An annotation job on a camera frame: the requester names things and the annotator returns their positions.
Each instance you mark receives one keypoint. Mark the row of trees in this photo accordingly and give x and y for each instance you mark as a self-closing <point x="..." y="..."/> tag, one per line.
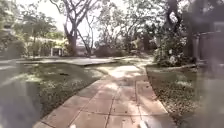
<point x="110" y="30"/>

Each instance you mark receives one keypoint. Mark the paved slab path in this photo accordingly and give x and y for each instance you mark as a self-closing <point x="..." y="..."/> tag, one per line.
<point x="113" y="100"/>

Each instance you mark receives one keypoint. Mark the grey road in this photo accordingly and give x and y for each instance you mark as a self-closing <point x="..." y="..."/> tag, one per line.
<point x="70" y="61"/>

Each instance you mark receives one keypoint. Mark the grass lawn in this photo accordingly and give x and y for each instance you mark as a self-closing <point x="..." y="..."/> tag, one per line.
<point x="180" y="90"/>
<point x="56" y="83"/>

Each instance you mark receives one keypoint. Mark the bush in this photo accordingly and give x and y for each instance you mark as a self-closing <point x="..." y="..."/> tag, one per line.
<point x="171" y="50"/>

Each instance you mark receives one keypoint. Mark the building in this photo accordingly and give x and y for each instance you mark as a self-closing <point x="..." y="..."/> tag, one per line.
<point x="50" y="46"/>

